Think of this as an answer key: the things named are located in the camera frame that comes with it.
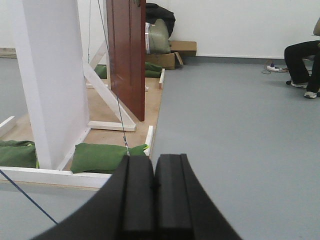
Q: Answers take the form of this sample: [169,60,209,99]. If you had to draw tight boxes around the open cardboard box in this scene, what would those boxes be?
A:
[145,52,184,70]

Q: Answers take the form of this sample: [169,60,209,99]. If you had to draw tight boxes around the brown wooden door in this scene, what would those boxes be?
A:
[105,0,146,122]

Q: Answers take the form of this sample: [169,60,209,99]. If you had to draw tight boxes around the green sandbag front middle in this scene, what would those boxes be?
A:
[70,143,149,174]

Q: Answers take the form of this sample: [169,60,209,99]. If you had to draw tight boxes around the white diagonal brace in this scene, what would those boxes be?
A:
[82,59,136,132]
[89,40,108,69]

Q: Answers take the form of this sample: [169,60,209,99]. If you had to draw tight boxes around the olive green sack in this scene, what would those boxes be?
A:
[145,18,171,55]

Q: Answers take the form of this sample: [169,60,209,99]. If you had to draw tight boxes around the lower green sandbag rear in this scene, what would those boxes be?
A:
[144,70,162,78]

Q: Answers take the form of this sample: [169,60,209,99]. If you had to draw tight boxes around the green sandbag front left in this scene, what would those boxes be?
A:
[0,140,40,169]

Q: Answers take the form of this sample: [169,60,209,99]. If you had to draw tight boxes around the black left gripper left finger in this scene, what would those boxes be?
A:
[35,156,154,240]

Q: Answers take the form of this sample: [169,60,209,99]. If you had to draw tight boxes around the white power strip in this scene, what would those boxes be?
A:
[266,65,288,73]

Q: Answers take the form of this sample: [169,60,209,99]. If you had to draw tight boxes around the white diagonal brace near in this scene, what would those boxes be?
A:
[82,59,136,132]

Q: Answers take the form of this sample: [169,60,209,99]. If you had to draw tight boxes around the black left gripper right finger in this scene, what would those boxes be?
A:
[155,154,241,240]

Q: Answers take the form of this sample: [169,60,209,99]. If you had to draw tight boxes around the seated person black trousers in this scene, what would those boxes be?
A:
[284,19,320,100]

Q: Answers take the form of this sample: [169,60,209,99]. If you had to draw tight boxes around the white rear edge rail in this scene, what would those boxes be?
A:
[158,68,166,90]

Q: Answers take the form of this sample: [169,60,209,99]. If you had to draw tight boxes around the green sandbag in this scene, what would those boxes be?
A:
[0,140,40,169]
[70,143,149,174]
[144,70,162,78]
[145,61,163,72]

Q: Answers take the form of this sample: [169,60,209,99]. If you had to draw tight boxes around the white door frame panel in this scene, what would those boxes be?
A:
[6,0,89,170]

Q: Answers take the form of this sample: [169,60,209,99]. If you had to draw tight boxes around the white diagonal brace far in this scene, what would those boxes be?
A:
[89,40,108,69]

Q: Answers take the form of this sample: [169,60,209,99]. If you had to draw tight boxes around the flat cardboard box rear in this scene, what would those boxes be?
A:
[169,40,197,57]

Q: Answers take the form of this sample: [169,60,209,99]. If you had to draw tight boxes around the upper green sandbag rear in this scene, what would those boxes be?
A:
[145,61,163,72]

